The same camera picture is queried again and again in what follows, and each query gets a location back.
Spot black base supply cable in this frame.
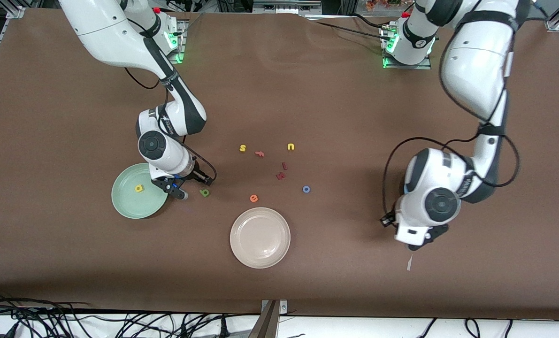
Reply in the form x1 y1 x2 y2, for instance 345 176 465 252
307 13 404 43

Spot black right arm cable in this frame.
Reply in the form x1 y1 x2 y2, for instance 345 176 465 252
123 67 217 184

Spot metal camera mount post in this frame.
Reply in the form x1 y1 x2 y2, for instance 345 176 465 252
247 299 289 338

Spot pale green round plate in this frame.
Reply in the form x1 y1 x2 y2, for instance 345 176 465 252
111 163 170 219

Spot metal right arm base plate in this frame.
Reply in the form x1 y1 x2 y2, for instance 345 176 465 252
135 19 189 64

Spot beige round plate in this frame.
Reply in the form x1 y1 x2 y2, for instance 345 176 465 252
230 207 291 269

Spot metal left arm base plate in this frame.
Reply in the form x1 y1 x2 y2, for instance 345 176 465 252
379 23 433 70

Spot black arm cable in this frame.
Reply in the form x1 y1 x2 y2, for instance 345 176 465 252
382 5 521 216
123 67 217 184

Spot orange artificial flowers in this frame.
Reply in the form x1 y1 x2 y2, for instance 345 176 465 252
366 0 404 11

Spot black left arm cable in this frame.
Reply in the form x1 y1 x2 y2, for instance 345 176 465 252
382 5 521 216

